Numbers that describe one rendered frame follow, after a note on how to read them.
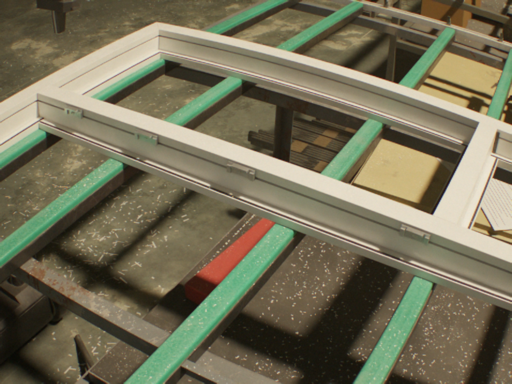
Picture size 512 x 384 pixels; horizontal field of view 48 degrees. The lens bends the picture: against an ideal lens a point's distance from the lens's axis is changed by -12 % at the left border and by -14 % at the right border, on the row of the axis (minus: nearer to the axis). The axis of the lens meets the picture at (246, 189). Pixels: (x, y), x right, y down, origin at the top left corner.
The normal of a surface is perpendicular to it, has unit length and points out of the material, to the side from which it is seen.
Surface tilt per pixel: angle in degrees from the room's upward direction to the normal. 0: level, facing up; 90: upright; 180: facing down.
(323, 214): 90
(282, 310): 0
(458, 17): 90
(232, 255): 0
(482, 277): 90
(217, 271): 0
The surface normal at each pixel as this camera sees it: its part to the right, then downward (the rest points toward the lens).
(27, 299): 0.63, -0.36
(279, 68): -0.52, 0.47
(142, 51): 0.85, 0.32
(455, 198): 0.04, -0.83
